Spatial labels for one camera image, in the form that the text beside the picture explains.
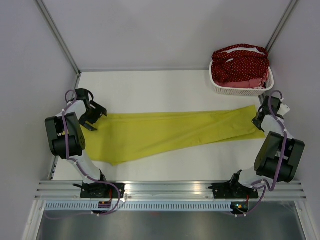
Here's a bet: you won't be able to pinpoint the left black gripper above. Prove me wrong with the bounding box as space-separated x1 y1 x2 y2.
78 101 107 132

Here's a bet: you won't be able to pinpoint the yellow-green trousers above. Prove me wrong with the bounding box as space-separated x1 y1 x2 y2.
82 105 265 166

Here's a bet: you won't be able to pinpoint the red polka dot garment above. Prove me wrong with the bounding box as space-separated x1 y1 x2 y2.
211 44 270 84

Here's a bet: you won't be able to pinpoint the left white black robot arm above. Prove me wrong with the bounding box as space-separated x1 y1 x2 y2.
44 88 109 198

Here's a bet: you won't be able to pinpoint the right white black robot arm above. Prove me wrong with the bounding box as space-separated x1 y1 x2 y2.
228 96 305 198

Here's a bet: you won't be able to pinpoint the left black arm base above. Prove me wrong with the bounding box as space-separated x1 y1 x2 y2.
73 182 125 199

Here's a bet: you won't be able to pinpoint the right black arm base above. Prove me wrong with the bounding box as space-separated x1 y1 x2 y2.
208 182 259 200

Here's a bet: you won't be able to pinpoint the white plastic laundry basket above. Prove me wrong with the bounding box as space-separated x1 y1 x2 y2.
209 61 275 97

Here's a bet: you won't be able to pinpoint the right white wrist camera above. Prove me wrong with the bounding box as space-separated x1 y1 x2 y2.
277 103 291 117

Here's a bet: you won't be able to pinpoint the aluminium mounting rail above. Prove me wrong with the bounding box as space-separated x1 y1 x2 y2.
34 180 307 202

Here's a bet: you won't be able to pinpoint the white slotted cable duct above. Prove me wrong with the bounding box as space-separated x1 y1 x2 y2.
45 200 232 212

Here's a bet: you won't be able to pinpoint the right aluminium frame post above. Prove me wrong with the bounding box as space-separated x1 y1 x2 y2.
265 0 300 54

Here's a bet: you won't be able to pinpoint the aluminium frame post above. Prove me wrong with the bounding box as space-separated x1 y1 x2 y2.
265 0 300 54
34 0 81 76

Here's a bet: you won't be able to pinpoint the left aluminium frame post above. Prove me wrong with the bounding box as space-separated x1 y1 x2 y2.
34 0 81 76

